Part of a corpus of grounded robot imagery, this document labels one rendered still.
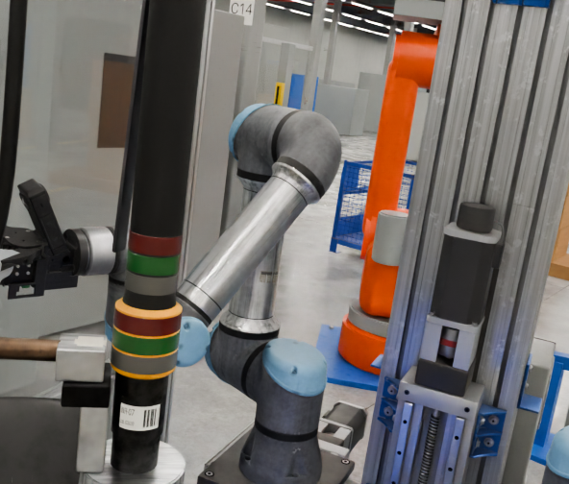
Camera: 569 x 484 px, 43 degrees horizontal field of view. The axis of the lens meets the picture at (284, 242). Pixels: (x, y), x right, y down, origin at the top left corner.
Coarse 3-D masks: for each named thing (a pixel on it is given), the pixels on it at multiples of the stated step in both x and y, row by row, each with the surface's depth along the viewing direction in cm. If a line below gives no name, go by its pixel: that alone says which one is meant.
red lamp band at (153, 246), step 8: (136, 240) 45; (144, 240) 44; (152, 240) 44; (160, 240) 44; (168, 240) 45; (176, 240) 45; (136, 248) 45; (144, 248) 45; (152, 248) 44; (160, 248) 45; (168, 248) 45; (176, 248) 45
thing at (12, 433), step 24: (0, 408) 63; (24, 408) 64; (48, 408) 65; (72, 408) 66; (0, 432) 61; (24, 432) 62; (48, 432) 63; (72, 432) 64; (0, 456) 60; (24, 456) 61; (48, 456) 62; (72, 456) 63; (0, 480) 59; (24, 480) 60; (48, 480) 60; (72, 480) 61
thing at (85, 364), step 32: (64, 352) 45; (96, 352) 46; (64, 384) 45; (96, 384) 46; (96, 416) 47; (96, 448) 47; (160, 448) 52; (96, 480) 47; (128, 480) 47; (160, 480) 48
